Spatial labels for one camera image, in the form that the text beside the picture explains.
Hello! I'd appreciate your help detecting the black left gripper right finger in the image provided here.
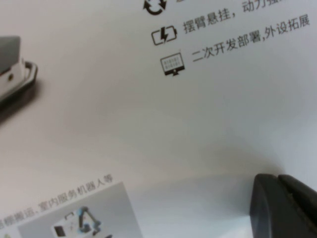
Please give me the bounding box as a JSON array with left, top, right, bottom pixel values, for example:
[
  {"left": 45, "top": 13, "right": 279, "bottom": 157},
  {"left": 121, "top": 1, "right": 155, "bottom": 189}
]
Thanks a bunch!
[{"left": 278, "top": 174, "right": 317, "bottom": 231}]

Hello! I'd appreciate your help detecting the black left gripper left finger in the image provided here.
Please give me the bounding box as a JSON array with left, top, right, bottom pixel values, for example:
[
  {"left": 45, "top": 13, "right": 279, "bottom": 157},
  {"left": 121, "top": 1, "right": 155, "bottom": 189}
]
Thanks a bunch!
[{"left": 249, "top": 173, "right": 317, "bottom": 238}]

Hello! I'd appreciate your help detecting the white product catalogue book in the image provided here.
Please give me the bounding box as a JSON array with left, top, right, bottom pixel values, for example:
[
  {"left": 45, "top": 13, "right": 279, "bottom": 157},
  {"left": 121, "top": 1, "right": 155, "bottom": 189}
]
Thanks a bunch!
[{"left": 0, "top": 0, "right": 317, "bottom": 238}]

